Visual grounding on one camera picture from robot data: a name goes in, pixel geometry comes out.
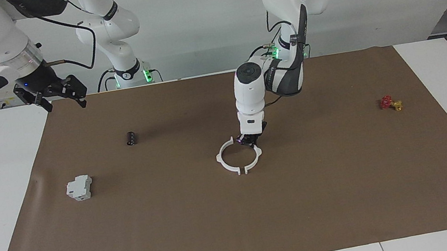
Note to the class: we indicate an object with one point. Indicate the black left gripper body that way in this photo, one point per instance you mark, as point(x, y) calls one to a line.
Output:
point(255, 129)

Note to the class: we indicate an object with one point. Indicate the brown paper table mat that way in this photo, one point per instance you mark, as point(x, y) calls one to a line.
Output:
point(238, 222)

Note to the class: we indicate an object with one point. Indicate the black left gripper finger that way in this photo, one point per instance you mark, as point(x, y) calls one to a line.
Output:
point(244, 142)
point(254, 143)

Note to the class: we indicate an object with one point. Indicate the white circuit breaker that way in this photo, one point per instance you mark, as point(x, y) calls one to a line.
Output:
point(78, 188)

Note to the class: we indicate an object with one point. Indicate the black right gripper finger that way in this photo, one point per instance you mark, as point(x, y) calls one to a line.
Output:
point(82, 101)
point(46, 106)

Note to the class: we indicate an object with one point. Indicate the red handwheel brass valve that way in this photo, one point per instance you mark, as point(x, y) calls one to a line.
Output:
point(386, 102)

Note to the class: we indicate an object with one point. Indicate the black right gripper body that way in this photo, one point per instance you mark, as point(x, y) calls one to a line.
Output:
point(52, 89)

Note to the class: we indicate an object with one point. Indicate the black cylindrical capacitor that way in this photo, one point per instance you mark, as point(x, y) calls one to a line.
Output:
point(131, 138)

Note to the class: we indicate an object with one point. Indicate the white half pipe clamp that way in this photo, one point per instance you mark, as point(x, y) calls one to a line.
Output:
point(259, 156)
point(221, 161)

